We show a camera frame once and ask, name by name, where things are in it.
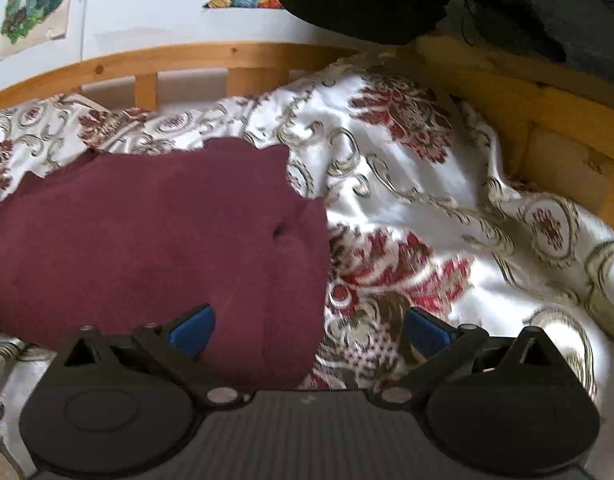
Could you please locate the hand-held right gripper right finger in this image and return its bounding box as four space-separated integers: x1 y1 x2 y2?
377 306 568 406

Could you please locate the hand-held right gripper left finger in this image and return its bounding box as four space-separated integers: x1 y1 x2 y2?
52 303 250 406

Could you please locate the maroon long-sleeved shirt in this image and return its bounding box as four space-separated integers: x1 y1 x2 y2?
0 137 331 392

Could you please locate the white floral satin bedspread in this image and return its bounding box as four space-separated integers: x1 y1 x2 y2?
0 52 614 480

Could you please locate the wooden bed frame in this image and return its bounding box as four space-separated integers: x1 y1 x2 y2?
0 35 614 241

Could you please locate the white wall pipe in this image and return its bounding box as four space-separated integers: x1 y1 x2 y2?
77 0 96 61

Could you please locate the blond cartoon figure wall poster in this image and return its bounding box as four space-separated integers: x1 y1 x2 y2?
0 0 76 61

